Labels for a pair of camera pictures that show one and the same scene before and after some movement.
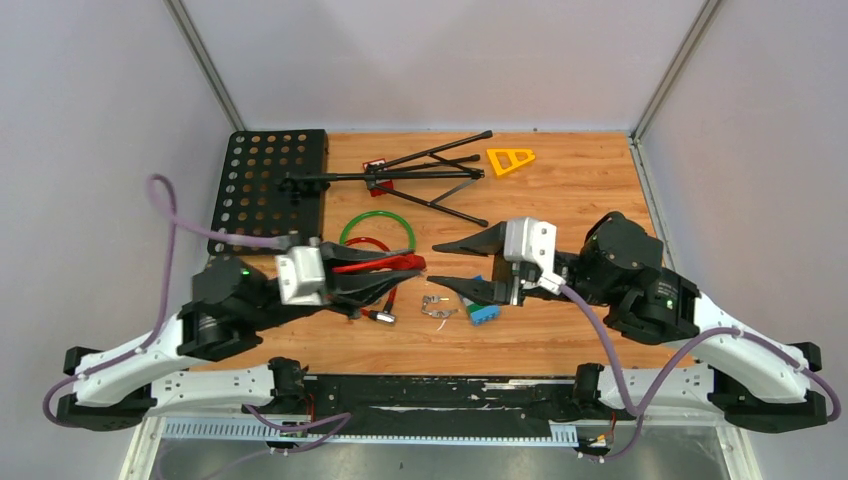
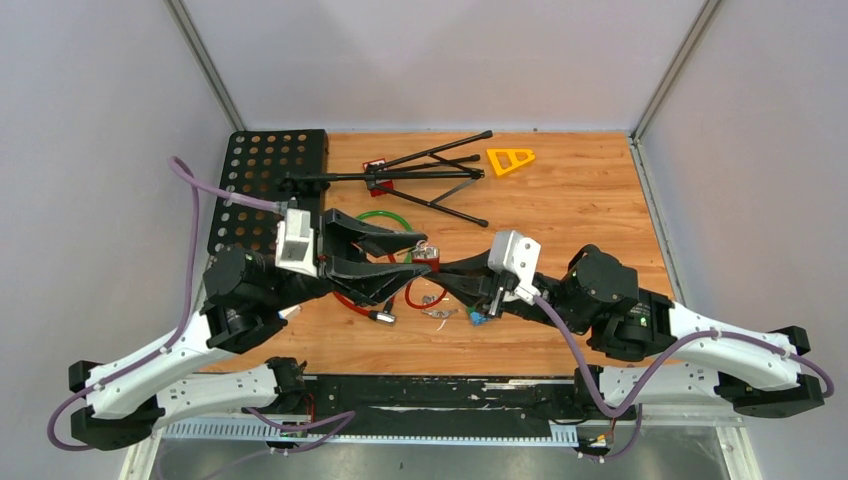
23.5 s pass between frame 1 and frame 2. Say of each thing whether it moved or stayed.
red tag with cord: moved
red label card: stayed
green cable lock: stayed
